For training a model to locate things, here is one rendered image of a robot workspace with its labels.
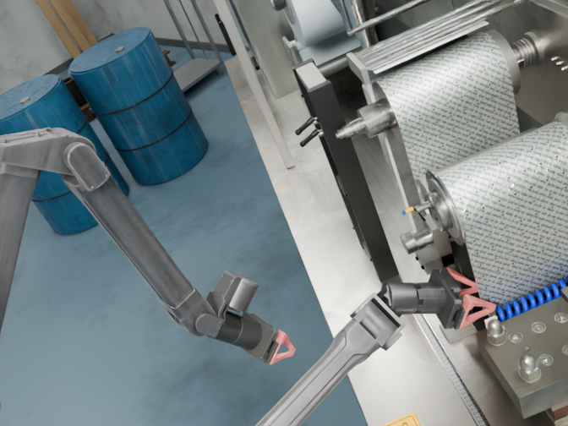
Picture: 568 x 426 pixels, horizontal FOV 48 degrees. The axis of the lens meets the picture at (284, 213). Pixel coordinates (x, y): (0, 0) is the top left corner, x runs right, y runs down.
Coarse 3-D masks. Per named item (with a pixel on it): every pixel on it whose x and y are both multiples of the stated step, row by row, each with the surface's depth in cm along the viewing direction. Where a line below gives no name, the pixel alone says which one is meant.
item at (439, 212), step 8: (432, 192) 113; (432, 200) 111; (440, 200) 111; (432, 208) 114; (440, 208) 110; (432, 216) 117; (440, 216) 110; (448, 216) 110; (440, 224) 112; (448, 224) 112
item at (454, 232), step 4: (564, 124) 111; (432, 180) 112; (432, 184) 113; (436, 184) 111; (432, 188) 115; (436, 188) 112; (440, 188) 110; (440, 192) 110; (444, 196) 109; (444, 200) 110; (448, 204) 108; (448, 208) 109; (452, 212) 108; (452, 216) 109; (452, 220) 110; (452, 224) 111; (456, 224) 109; (452, 228) 113; (456, 228) 110; (452, 232) 114; (456, 232) 111; (452, 236) 115; (456, 236) 112
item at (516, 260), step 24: (552, 216) 112; (480, 240) 111; (504, 240) 112; (528, 240) 114; (552, 240) 115; (480, 264) 114; (504, 264) 115; (528, 264) 117; (552, 264) 118; (480, 288) 117; (504, 288) 119; (528, 288) 120
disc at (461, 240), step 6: (426, 174) 116; (432, 174) 111; (426, 180) 118; (438, 180) 109; (444, 186) 108; (444, 192) 108; (450, 198) 107; (450, 204) 108; (456, 210) 107; (456, 216) 107; (456, 222) 109; (462, 228) 108; (450, 234) 118; (462, 234) 109; (456, 240) 115; (462, 240) 110
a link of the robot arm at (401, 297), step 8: (384, 288) 114; (392, 288) 112; (400, 288) 112; (408, 288) 113; (416, 288) 115; (384, 296) 112; (392, 296) 111; (400, 296) 112; (408, 296) 112; (416, 296) 112; (392, 304) 111; (400, 304) 112; (408, 304) 112; (416, 304) 112; (400, 312) 113; (408, 312) 113
